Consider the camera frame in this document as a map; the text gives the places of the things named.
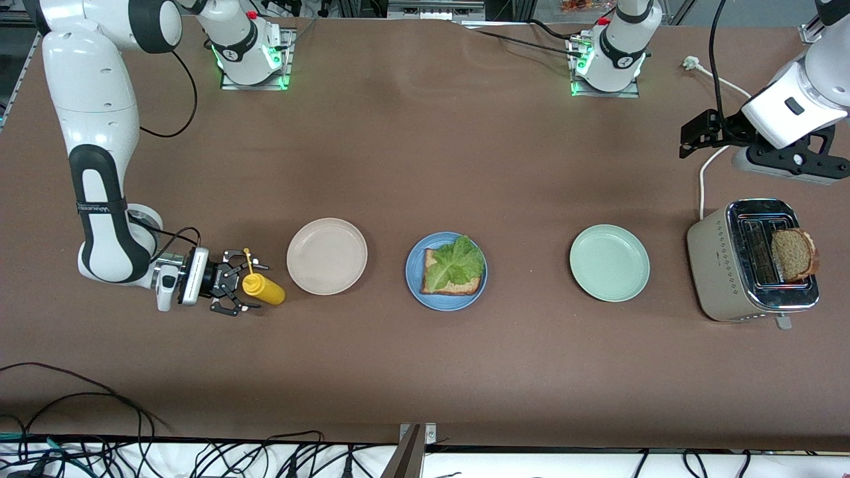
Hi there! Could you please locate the yellow mustard squeeze bottle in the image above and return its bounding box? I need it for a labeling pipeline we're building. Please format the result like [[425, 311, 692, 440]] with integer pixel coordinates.
[[241, 248, 286, 306]]

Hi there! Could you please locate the brown bread slice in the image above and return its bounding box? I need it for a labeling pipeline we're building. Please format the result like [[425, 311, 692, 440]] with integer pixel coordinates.
[[420, 247, 483, 297], [770, 228, 820, 282]]

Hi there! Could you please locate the green lettuce leaf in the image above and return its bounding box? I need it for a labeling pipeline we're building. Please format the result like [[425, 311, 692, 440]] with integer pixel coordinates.
[[425, 235, 485, 293]]

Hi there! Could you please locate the beige round plate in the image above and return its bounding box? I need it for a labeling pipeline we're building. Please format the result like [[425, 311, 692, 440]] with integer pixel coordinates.
[[286, 218, 369, 296]]

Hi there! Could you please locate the green round plate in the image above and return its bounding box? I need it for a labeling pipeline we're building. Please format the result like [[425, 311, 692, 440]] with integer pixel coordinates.
[[569, 224, 651, 303]]

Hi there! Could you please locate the blue round plate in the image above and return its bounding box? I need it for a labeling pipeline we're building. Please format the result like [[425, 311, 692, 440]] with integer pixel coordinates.
[[405, 231, 488, 312]]

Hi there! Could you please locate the beige chrome toaster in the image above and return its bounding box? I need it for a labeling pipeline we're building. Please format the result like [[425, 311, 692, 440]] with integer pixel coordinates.
[[687, 198, 820, 331]]

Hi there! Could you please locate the aluminium profile beam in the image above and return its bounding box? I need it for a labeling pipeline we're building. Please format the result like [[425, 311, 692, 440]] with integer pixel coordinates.
[[387, 0, 485, 21]]

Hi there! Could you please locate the white toaster power cable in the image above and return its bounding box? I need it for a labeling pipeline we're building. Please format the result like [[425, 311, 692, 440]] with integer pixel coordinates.
[[683, 56, 751, 221]]

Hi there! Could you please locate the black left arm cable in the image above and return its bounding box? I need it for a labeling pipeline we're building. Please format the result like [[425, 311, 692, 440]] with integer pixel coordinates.
[[709, 0, 744, 133]]

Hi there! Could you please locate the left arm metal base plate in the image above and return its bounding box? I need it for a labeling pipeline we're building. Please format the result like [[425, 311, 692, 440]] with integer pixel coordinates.
[[568, 33, 641, 98]]

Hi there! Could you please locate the black floor cable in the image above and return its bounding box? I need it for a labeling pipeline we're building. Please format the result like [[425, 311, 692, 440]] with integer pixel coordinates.
[[0, 362, 170, 436], [13, 392, 145, 460]]

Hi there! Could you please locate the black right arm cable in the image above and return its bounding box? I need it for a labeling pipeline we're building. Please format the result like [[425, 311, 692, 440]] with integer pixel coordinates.
[[129, 50, 202, 263]]

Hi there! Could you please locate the black arm base cable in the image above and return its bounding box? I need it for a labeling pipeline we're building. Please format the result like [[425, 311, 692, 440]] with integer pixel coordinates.
[[458, 19, 586, 60]]

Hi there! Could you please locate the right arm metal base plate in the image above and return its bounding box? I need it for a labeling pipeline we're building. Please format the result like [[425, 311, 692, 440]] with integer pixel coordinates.
[[220, 28, 296, 90]]

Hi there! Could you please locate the grey metal post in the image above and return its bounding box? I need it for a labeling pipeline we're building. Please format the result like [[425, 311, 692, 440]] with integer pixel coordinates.
[[380, 425, 426, 478]]

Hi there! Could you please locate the silver table clamp bracket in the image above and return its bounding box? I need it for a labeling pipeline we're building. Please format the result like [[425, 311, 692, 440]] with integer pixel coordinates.
[[398, 423, 438, 444]]

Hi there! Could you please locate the teal cable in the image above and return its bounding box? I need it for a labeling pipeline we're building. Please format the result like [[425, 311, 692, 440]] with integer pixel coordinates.
[[0, 433, 90, 469]]

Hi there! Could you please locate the aluminium table edge rail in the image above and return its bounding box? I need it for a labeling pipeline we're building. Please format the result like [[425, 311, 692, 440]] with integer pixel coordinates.
[[0, 46, 33, 130]]

